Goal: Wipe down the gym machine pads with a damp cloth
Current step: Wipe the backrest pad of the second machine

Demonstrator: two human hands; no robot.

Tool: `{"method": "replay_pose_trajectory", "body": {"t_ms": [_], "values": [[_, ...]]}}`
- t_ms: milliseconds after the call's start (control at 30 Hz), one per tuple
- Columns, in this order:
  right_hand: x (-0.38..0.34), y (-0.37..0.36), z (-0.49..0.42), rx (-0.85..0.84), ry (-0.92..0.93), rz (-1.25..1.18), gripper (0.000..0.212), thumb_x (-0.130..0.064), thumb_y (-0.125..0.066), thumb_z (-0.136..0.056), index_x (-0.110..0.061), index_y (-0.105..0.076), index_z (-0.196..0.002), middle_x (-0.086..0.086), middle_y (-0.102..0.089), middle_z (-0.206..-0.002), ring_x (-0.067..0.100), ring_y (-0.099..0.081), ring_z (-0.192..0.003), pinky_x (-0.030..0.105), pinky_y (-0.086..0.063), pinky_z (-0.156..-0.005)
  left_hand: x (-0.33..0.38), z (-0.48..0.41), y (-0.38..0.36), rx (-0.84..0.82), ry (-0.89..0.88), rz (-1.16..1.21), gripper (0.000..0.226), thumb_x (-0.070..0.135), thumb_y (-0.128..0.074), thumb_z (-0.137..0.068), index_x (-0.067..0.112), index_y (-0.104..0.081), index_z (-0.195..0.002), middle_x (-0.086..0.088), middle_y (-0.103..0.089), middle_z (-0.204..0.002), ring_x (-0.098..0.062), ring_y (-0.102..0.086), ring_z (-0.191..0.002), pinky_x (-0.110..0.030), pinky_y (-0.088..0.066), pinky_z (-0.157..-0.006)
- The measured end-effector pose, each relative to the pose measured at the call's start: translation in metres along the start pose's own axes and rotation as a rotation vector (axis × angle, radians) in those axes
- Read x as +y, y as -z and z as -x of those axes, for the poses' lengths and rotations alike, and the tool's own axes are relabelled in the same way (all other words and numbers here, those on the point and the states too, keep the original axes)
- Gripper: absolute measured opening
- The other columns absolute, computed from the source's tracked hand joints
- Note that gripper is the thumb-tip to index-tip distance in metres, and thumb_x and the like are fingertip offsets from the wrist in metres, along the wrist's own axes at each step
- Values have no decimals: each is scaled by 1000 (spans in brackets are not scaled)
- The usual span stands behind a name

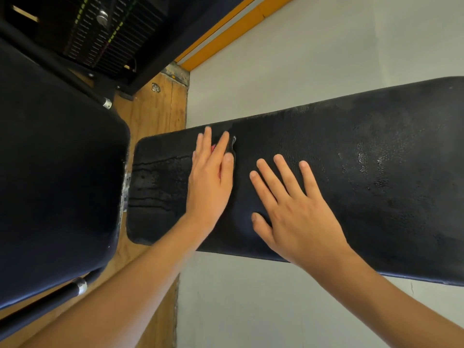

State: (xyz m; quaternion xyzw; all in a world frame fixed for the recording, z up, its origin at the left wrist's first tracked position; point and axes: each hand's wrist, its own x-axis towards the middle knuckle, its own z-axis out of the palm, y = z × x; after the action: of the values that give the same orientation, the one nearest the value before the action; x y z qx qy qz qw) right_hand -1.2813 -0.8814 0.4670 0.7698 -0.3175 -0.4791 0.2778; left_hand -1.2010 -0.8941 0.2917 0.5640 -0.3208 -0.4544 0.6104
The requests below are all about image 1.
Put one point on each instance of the person's left hand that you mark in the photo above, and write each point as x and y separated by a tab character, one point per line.
210	184

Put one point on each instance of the person's right hand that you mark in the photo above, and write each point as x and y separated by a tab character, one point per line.
301	217

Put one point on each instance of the person's left forearm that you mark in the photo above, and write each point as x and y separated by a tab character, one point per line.
123	300

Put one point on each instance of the person's right forearm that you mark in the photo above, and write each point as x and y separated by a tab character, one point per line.
391	308

